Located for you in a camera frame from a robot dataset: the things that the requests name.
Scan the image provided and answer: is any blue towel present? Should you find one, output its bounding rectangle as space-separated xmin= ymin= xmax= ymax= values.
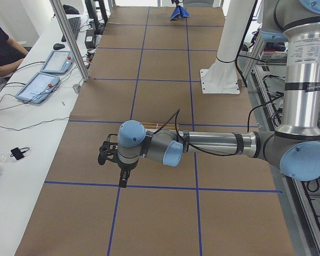
xmin=170 ymin=5 xmax=190 ymax=21

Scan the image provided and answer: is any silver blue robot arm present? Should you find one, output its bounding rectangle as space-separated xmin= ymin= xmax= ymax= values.
xmin=114 ymin=1 xmax=320 ymax=187

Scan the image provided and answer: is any black keyboard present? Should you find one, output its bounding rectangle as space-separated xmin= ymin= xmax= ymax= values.
xmin=68 ymin=17 xmax=81 ymax=40

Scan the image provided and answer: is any small black device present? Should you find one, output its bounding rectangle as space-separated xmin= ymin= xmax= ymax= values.
xmin=10 ymin=147 xmax=30 ymax=161

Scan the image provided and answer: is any lower teach pendant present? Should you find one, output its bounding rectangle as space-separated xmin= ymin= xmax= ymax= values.
xmin=15 ymin=72 xmax=60 ymax=104

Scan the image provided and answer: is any teach pendant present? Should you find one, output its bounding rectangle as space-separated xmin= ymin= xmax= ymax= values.
xmin=15 ymin=72 xmax=60 ymax=104
xmin=41 ymin=51 xmax=73 ymax=75

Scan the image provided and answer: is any upper teach pendant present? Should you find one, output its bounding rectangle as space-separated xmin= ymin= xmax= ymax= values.
xmin=41 ymin=51 xmax=73 ymax=75

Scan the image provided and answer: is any black computer mouse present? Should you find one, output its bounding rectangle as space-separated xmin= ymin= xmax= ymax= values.
xmin=53 ymin=43 xmax=65 ymax=51

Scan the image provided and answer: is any seated person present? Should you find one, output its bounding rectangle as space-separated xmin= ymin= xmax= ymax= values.
xmin=0 ymin=27 xmax=28 ymax=77

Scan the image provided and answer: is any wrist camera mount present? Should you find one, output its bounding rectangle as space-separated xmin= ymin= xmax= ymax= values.
xmin=98 ymin=133 xmax=118 ymax=165

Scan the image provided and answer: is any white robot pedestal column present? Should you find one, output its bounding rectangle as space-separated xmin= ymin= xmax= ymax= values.
xmin=200 ymin=0 xmax=257 ymax=94

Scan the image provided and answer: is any aluminium frame post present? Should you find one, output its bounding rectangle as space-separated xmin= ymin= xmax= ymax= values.
xmin=50 ymin=0 xmax=89 ymax=82

